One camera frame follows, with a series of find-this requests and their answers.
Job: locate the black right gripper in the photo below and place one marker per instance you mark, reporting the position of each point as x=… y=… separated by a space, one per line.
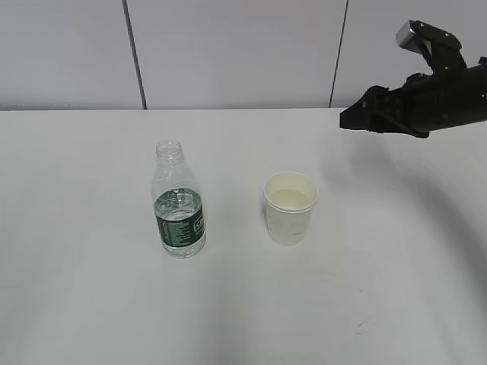
x=416 y=108

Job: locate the clear green-label water bottle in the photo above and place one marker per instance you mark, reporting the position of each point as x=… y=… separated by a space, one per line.
x=177 y=202

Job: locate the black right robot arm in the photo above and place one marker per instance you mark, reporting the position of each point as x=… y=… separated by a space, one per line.
x=465 y=96

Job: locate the white paper cup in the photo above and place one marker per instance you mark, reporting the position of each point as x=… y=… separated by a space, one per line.
x=289 y=202

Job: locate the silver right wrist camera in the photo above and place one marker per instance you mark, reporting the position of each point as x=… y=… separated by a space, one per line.
x=439 y=48

